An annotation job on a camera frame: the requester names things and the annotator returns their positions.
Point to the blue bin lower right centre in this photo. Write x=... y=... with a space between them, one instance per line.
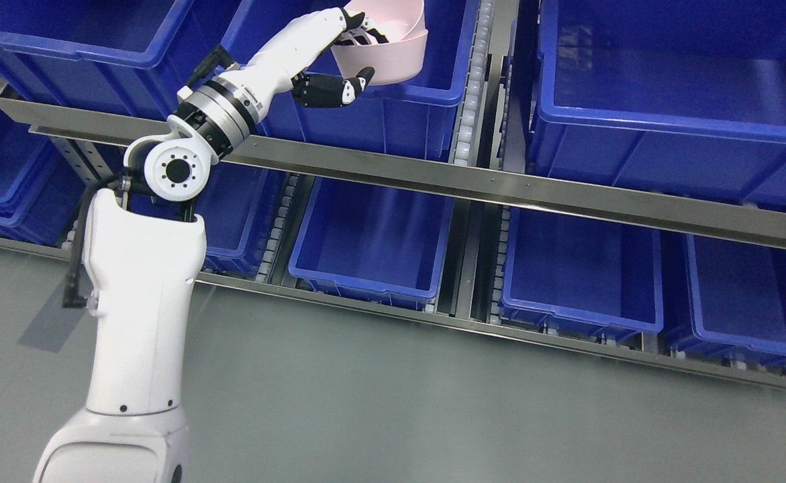
x=583 y=276

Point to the blue bin far left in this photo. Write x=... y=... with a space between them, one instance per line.
x=39 y=191

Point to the blue bin upper middle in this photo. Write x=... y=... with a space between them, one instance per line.
x=412 y=119

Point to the blue bin lower middle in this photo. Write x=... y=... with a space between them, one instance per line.
x=372 y=243

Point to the blue bin upper left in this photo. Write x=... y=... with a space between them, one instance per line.
x=122 y=57

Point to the blue bin lower left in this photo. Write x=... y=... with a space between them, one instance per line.
x=239 y=205

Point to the steel shelf rail lower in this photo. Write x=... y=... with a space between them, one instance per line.
x=578 y=346

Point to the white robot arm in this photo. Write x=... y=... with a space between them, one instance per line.
x=136 y=253

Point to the pink bowl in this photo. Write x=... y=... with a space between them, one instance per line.
x=393 y=62
x=389 y=26

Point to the blue bin upper right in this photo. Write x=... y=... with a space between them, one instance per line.
x=680 y=97

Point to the steel shelf rail upper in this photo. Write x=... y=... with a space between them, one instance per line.
x=745 y=224

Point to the blue bin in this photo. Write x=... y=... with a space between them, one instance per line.
x=412 y=119
x=122 y=57
x=39 y=191
x=239 y=205
x=723 y=299
x=583 y=276
x=680 y=97
x=372 y=243

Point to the blue bin lower far right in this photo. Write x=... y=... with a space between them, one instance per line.
x=723 y=299

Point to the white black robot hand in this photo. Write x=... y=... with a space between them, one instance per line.
x=279 y=65

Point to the steel shelf rail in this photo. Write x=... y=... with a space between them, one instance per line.
x=745 y=224
x=578 y=346

